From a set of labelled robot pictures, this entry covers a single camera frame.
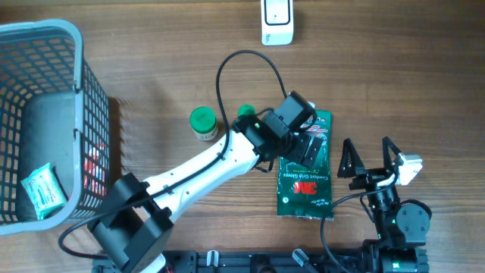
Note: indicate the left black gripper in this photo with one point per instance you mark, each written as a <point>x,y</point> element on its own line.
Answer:
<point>305,144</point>

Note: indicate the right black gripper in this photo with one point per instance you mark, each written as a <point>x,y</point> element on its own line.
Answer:
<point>368,177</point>

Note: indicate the green 3M gloves packet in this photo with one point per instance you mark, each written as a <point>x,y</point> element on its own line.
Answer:
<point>306,192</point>

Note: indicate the red sauce bottle green cap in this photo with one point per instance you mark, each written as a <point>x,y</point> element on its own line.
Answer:
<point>246,109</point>

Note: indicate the green lid spice jar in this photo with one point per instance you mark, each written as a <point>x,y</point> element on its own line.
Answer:
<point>203,122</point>

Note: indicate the teal wet wipes packet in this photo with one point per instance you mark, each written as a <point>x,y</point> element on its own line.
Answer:
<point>44,191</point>

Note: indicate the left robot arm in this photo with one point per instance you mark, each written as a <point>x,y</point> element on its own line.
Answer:
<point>137,217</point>

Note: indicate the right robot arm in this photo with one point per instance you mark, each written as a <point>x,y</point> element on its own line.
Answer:
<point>401,225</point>

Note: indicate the grey plastic mesh basket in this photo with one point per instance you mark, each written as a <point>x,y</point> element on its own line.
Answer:
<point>52,107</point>

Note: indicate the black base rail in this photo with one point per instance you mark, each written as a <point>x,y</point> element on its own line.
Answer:
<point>354,260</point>

